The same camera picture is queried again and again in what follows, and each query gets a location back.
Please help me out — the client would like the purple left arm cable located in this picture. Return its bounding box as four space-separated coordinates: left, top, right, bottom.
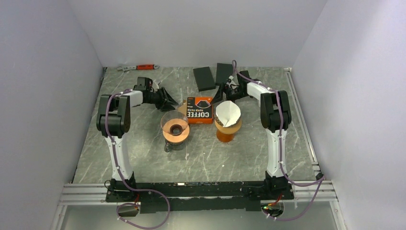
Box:
104 89 172 230

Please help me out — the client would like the clear glass ribbed dripper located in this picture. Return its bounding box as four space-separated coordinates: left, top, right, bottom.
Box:
215 110 241 127

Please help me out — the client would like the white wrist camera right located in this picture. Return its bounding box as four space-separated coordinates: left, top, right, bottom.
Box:
226 75 238 89

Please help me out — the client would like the aluminium frame rail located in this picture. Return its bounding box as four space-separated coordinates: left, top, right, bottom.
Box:
59 162 346 230

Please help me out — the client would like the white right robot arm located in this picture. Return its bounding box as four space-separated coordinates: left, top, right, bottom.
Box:
211 71 292 199

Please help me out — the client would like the wooden dripper holder ring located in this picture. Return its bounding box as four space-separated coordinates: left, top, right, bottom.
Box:
214 119 243 136

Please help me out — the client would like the orange handled adjustable wrench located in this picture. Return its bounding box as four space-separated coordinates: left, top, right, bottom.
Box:
116 64 160 72

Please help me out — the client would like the black foam block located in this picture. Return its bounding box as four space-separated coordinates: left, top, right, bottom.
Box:
215 63 234 86
193 67 216 92

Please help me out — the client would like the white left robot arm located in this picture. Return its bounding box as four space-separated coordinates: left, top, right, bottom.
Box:
96 77 178 201

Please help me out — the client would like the orange coffee filter box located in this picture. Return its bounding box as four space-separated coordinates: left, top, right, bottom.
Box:
177 97 214 124

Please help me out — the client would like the orange glass carafe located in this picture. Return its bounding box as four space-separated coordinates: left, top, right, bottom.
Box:
216 129 236 143

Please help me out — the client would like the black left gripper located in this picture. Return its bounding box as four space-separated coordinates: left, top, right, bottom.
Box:
147 87 179 112

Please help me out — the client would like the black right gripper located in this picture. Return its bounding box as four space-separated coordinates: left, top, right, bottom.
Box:
210 83 247 113

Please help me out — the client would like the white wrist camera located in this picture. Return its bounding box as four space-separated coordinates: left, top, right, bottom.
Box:
152 80 161 92
226 75 238 89

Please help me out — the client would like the left black foam block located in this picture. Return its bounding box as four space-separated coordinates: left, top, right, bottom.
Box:
193 67 216 92

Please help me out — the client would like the black table edge rail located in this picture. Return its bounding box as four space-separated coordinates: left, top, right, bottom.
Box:
105 181 294 214

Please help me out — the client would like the right black foam block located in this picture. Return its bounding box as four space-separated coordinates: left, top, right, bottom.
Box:
215 63 234 86

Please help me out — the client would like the white paper coffee filter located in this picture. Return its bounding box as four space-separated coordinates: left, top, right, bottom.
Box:
215 101 241 127

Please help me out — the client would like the clear glass jar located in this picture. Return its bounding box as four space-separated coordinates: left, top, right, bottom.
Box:
164 140 187 153

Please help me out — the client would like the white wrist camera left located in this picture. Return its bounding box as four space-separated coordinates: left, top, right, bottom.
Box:
152 80 161 92

